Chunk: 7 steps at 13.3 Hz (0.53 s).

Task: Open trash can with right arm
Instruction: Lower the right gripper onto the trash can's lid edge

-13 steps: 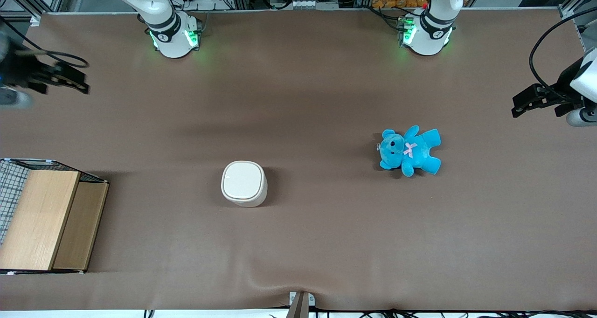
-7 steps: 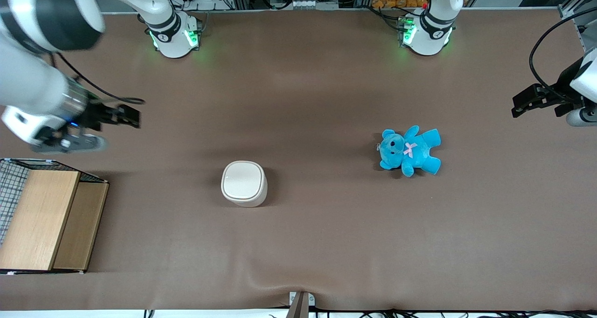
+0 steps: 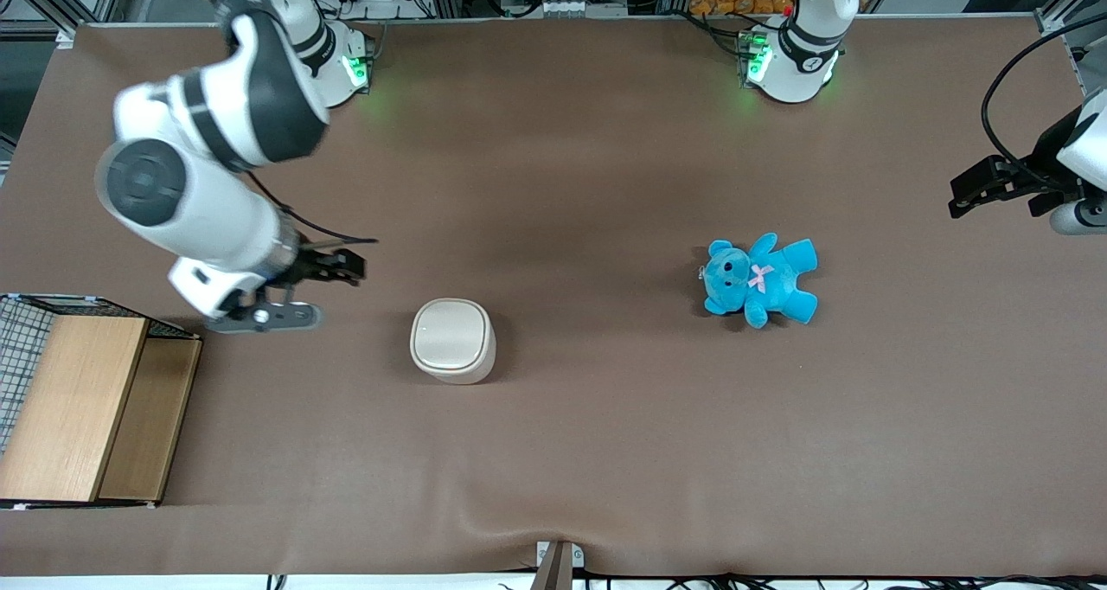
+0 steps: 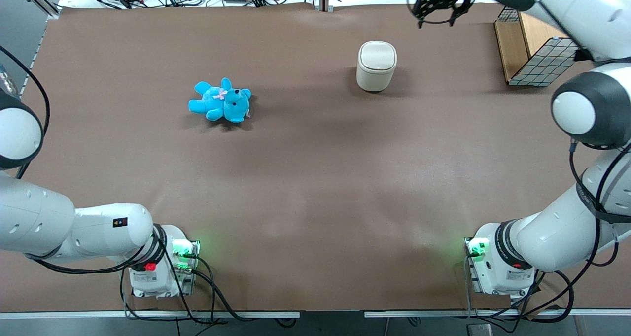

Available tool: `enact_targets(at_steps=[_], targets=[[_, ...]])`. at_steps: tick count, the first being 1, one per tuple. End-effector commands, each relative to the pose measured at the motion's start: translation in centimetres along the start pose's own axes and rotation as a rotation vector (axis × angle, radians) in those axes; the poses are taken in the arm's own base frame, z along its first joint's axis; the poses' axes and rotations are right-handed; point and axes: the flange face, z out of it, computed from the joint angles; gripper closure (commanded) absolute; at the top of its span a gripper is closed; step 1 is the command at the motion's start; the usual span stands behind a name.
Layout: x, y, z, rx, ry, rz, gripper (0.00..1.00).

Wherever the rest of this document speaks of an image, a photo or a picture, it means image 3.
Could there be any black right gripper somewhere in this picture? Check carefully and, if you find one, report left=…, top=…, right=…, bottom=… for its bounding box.
left=290, top=244, right=367, bottom=289

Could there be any light wooden shelf board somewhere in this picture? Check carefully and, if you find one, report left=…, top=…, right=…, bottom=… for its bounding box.
left=0, top=316, right=150, bottom=503

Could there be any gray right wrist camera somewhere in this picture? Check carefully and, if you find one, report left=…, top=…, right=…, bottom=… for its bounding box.
left=206, top=303, right=323, bottom=333

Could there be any cream plastic trash can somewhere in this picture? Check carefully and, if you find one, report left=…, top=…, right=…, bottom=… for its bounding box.
left=409, top=298, right=498, bottom=386

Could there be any cream trash can lid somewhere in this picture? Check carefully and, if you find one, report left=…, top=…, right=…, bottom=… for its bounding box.
left=413, top=300, right=490, bottom=368

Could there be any dark wooden shelf board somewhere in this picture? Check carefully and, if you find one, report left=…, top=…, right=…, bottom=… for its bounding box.
left=97, top=338, right=203, bottom=502

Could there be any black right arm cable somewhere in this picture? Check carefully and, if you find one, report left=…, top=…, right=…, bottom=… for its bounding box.
left=246, top=171, right=379, bottom=245

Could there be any wooden shelf with wire basket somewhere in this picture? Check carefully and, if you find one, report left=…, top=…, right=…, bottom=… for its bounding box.
left=0, top=293, right=205, bottom=510

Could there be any brown table mat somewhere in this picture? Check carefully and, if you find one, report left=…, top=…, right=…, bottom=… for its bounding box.
left=0, top=17, right=1107, bottom=579

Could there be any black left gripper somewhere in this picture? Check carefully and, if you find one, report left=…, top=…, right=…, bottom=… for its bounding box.
left=948, top=153, right=1084, bottom=221

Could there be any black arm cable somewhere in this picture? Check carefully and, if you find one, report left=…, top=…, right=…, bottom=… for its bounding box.
left=981, top=12, right=1107, bottom=180
left=246, top=171, right=379, bottom=245

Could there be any blue teddy bear pink bow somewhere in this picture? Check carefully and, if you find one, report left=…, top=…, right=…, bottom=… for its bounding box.
left=701, top=233, right=820, bottom=330

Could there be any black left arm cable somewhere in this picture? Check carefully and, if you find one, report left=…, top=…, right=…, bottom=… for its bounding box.
left=981, top=12, right=1107, bottom=180

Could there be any aluminium frame profile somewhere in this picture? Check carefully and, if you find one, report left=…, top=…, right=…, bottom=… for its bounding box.
left=0, top=0, right=132, bottom=39
left=1032, top=0, right=1107, bottom=35

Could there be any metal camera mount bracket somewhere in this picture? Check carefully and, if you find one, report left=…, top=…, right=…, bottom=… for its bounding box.
left=529, top=540, right=585, bottom=590

